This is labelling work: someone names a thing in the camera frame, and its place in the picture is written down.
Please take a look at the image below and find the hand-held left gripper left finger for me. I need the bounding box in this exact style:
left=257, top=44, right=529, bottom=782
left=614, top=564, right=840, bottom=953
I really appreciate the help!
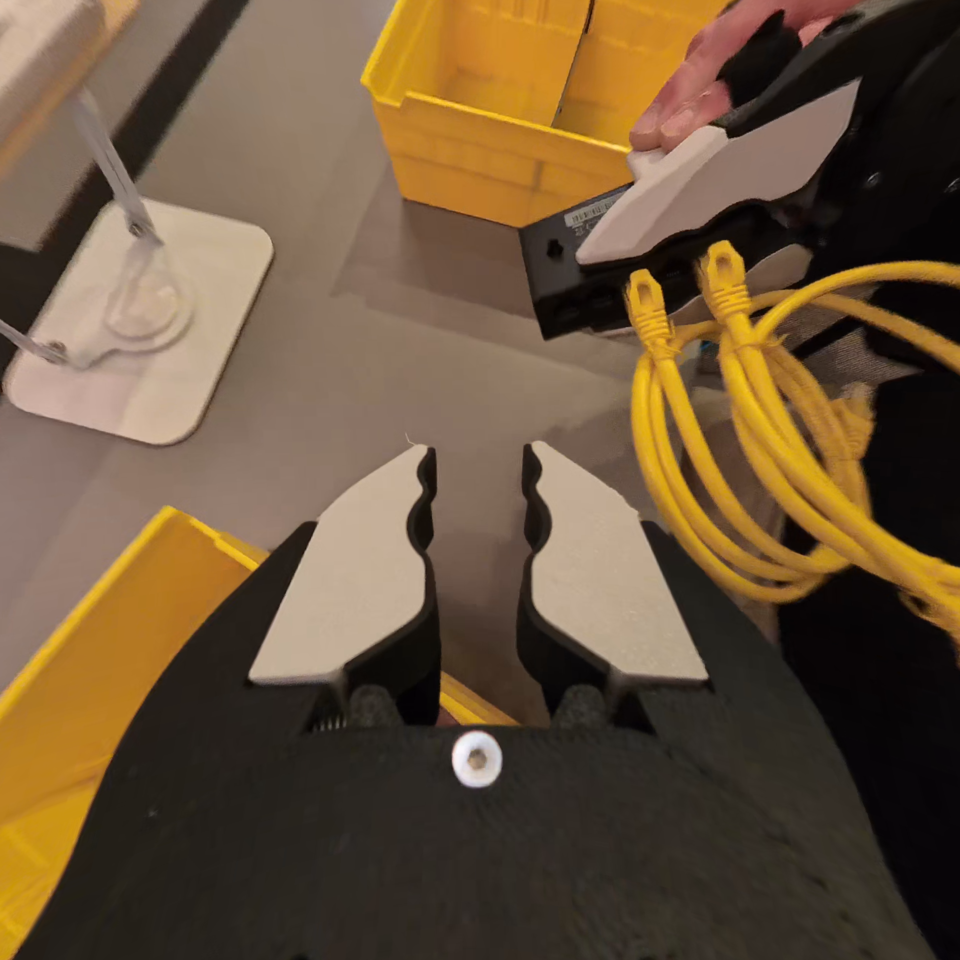
left=247, top=444, right=444, bottom=727

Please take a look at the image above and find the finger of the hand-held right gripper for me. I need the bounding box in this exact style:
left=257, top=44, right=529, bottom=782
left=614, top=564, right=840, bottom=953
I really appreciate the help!
left=574, top=77, right=862, bottom=269
left=746, top=246, right=816, bottom=300

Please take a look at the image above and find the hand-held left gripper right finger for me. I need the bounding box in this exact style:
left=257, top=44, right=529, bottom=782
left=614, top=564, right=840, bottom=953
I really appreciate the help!
left=516, top=440, right=711, bottom=725

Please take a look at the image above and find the yellow ethernet cable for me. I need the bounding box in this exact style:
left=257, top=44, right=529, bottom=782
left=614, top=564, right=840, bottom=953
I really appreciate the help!
left=627, top=268, right=856, bottom=605
left=696, top=240, right=960, bottom=639

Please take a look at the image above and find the black network switch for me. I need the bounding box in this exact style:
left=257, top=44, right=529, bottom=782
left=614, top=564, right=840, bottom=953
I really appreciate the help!
left=519, top=183, right=807, bottom=342

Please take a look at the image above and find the yellow plastic bin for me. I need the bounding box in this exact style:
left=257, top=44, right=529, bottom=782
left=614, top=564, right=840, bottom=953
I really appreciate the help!
left=0, top=506, right=519, bottom=960
left=361, top=0, right=740, bottom=228

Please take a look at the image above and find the person's right hand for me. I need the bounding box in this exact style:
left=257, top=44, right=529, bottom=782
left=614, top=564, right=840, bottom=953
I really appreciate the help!
left=628, top=0, right=864, bottom=153

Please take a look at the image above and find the person's dark clothing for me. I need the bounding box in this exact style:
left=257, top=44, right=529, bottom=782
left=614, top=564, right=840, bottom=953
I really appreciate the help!
left=776, top=300, right=960, bottom=960

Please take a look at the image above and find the white stand base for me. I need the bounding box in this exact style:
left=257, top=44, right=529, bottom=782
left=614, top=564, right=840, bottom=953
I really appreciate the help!
left=0, top=86, right=275, bottom=447

